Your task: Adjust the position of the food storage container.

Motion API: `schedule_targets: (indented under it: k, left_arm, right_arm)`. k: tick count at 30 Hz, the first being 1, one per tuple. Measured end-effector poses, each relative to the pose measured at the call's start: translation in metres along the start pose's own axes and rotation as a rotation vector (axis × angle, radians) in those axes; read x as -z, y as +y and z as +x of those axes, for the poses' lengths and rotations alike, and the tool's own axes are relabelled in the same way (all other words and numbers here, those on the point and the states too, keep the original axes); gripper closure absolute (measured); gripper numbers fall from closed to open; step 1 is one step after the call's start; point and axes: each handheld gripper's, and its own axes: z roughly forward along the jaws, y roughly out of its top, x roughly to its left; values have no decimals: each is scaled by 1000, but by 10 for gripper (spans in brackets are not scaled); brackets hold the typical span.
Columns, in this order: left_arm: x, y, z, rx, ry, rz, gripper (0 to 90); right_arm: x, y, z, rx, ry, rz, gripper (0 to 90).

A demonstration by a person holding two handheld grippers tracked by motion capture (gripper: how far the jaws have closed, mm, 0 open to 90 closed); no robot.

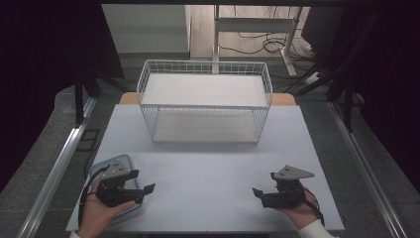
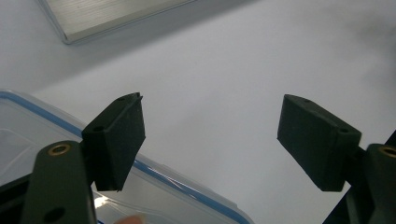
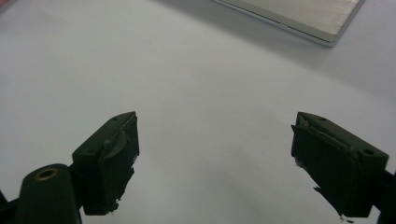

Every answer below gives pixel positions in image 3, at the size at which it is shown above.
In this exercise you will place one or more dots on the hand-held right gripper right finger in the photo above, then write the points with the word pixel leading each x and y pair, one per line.
pixel 336 168

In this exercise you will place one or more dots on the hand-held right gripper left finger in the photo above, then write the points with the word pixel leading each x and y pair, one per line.
pixel 106 168

